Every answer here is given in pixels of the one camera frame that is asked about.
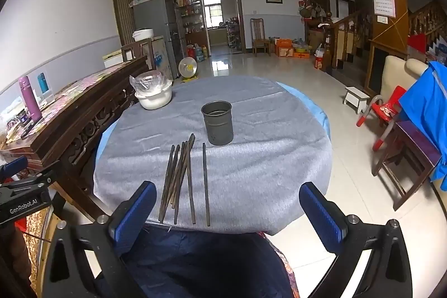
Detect shelf of goods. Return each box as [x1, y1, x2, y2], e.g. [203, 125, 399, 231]
[175, 0, 203, 44]

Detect red and white sack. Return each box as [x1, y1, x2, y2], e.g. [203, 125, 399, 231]
[314, 45, 327, 70]

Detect blue cloth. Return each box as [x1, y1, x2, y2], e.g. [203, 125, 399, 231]
[398, 61, 447, 182]

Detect small white stool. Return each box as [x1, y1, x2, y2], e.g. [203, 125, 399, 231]
[344, 87, 370, 114]

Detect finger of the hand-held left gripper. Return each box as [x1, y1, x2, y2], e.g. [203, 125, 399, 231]
[0, 156, 29, 182]

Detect person's dark blue clothing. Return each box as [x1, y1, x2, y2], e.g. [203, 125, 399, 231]
[122, 225, 297, 298]

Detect grey refrigerator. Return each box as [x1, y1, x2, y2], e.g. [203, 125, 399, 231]
[133, 0, 186, 78]

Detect floral patterned cloth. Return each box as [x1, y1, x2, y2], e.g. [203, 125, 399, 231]
[22, 207, 53, 269]

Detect person's left forearm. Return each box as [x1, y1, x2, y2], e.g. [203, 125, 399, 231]
[0, 223, 35, 298]

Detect purple-topped wooden stool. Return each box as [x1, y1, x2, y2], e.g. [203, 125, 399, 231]
[372, 120, 442, 211]

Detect red plastic chair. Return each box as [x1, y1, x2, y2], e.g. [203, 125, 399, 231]
[356, 86, 407, 150]

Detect orange cardboard box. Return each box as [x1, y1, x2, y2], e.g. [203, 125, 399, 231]
[276, 39, 293, 58]

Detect hanging bags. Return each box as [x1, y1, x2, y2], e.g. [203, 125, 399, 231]
[298, 0, 327, 19]

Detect white lidded pot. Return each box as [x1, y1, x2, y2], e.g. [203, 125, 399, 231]
[132, 28, 154, 42]

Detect colourful printed cover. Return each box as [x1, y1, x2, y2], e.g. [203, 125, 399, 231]
[7, 64, 140, 138]

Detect white cabinet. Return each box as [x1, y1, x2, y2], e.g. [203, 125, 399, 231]
[102, 52, 123, 68]

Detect dark wooden chair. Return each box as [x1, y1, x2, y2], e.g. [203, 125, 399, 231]
[122, 38, 156, 71]

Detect pile of dark chopsticks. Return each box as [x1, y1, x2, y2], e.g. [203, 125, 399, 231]
[159, 133, 211, 227]

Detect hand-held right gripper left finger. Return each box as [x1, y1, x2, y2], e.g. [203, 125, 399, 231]
[42, 181, 157, 298]

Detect purple thermos bottle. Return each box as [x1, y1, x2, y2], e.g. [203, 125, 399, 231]
[18, 76, 42, 122]

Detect white freezer with blue print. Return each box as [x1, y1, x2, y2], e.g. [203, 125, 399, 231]
[152, 36, 173, 78]

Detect clear plastic bag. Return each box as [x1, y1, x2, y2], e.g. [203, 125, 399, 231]
[130, 71, 165, 94]

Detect grey metal cup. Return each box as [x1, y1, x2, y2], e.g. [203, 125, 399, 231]
[201, 101, 233, 147]

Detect brown door curtain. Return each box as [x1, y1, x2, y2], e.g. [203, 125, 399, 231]
[111, 0, 147, 47]

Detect metal rack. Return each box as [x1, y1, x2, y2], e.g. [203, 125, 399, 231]
[226, 24, 241, 49]

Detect brown wooden chair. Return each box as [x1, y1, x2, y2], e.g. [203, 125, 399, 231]
[250, 18, 271, 57]

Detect white plastic basin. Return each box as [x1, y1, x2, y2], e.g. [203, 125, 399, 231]
[134, 83, 173, 110]

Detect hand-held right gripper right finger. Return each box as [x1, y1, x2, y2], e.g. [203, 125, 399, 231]
[299, 181, 418, 298]

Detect grey felt tablecloth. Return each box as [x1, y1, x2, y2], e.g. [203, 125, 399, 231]
[94, 75, 332, 236]

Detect wooden stair railing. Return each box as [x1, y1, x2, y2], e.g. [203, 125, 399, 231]
[323, 10, 374, 71]

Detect cream chair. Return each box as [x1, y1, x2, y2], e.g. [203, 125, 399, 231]
[379, 58, 428, 99]

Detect carved dark wooden sideboard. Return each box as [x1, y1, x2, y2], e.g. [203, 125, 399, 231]
[0, 55, 151, 225]

